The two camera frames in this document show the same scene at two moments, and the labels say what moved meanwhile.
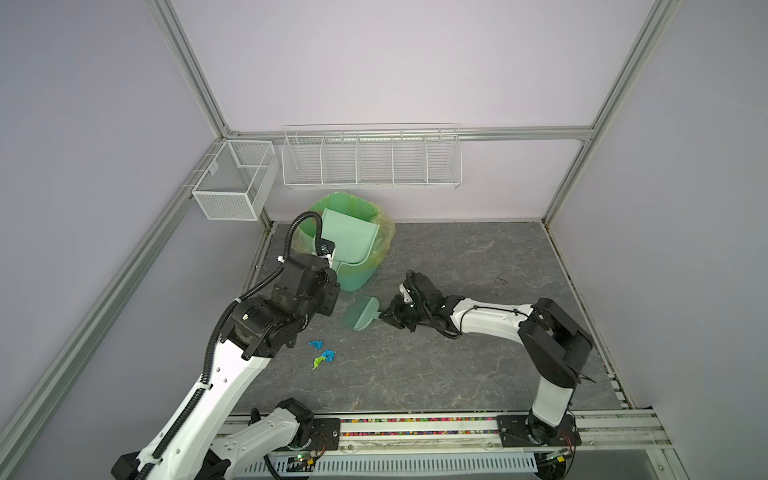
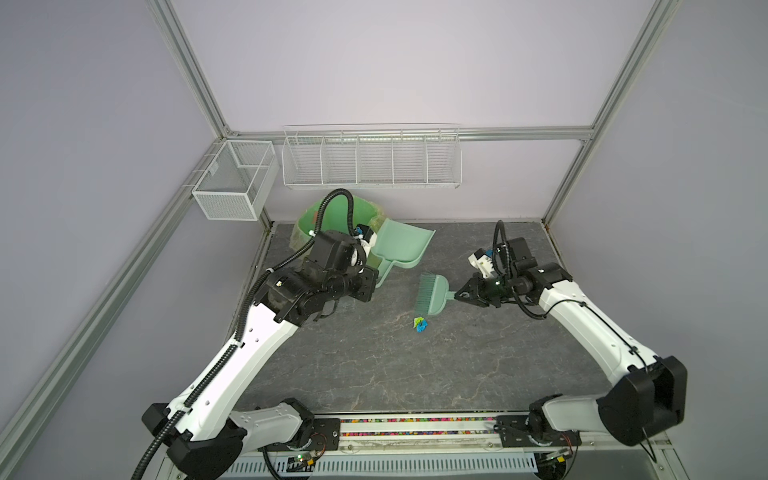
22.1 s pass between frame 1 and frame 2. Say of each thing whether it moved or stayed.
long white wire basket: stayed
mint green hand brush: moved
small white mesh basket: stayed
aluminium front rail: stayed
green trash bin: stayed
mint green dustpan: moved
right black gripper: moved
